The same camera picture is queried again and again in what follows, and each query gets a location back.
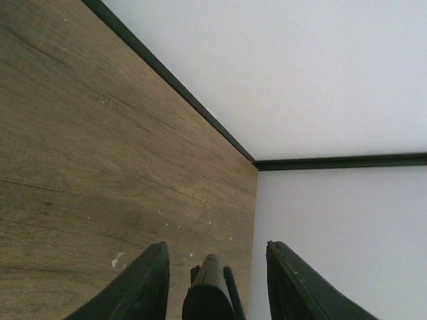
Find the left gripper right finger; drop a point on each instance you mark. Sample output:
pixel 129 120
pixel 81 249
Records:
pixel 297 291

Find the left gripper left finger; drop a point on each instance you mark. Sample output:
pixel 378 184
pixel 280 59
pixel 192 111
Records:
pixel 138 292

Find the black remote control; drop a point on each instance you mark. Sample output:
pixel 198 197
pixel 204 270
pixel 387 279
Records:
pixel 213 293

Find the black aluminium frame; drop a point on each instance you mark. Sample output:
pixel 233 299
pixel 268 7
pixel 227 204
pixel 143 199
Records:
pixel 314 163

